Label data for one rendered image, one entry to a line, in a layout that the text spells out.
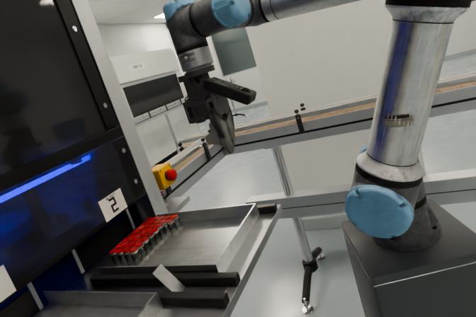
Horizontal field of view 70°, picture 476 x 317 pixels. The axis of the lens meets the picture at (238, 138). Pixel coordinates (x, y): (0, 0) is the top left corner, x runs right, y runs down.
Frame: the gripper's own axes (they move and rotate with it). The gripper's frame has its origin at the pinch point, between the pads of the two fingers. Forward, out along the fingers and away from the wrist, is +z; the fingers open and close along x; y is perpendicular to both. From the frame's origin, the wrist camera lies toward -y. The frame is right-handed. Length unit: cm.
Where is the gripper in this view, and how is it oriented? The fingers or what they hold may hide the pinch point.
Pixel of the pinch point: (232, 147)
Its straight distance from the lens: 81.5
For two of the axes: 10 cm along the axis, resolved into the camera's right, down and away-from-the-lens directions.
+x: -3.6, 3.1, -8.8
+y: -8.8, 1.8, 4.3
